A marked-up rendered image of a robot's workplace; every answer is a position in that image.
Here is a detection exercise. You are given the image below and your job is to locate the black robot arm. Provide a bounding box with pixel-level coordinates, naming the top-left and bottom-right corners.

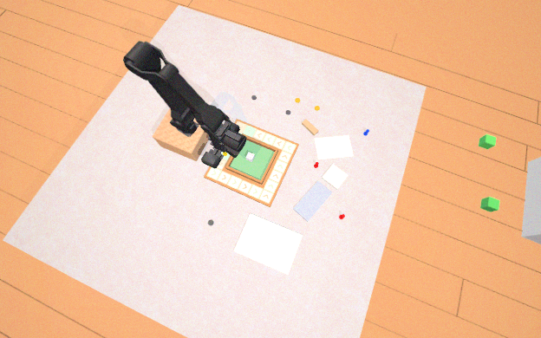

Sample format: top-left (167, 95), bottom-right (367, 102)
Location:
top-left (123, 41), bottom-right (247, 158)

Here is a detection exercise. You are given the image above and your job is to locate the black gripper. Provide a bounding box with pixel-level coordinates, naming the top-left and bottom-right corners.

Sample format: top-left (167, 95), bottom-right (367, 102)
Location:
top-left (201, 122), bottom-right (240, 169)

